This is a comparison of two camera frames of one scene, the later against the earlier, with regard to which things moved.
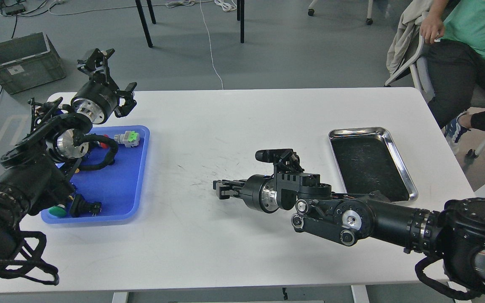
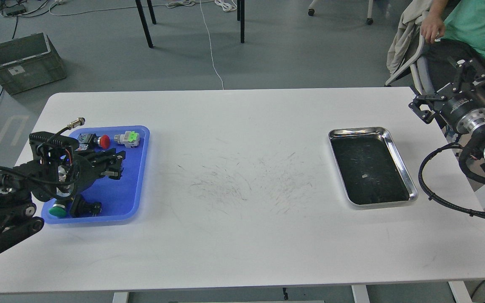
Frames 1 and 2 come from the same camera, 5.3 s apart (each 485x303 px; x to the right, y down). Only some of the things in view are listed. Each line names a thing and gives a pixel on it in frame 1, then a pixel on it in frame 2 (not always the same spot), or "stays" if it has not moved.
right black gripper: (266, 193) → (465, 112)
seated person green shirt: (468, 45) stays
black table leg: (143, 20) stays
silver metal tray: (367, 160) stays
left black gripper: (97, 98) → (62, 171)
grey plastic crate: (22, 63) stays
